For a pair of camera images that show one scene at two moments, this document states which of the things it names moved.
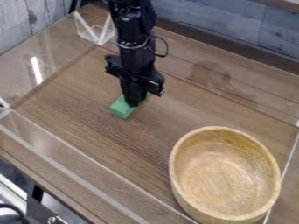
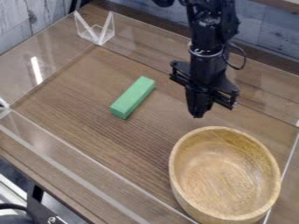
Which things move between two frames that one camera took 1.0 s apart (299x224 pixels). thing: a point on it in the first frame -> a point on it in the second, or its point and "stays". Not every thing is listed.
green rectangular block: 122,108 stays
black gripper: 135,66 -> 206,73
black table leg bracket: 38,213 stays
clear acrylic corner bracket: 98,34 stays
